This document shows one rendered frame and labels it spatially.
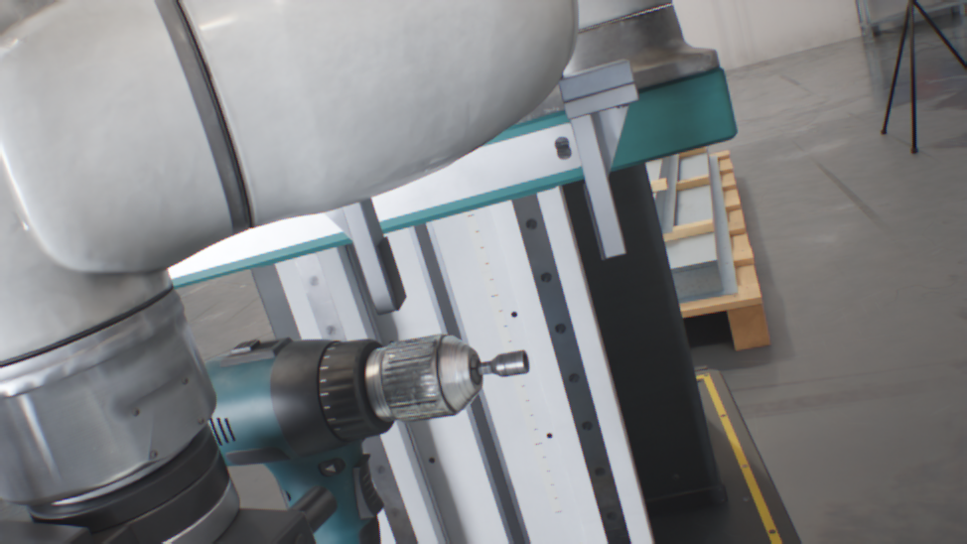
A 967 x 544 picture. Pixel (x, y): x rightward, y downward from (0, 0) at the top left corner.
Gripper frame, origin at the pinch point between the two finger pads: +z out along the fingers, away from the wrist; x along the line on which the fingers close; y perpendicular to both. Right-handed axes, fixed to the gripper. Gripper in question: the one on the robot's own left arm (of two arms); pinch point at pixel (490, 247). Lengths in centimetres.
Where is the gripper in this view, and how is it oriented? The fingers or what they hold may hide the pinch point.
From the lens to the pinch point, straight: 46.7
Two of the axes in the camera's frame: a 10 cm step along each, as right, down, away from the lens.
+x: 9.5, -2.4, -1.8
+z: 2.8, 9.3, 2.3
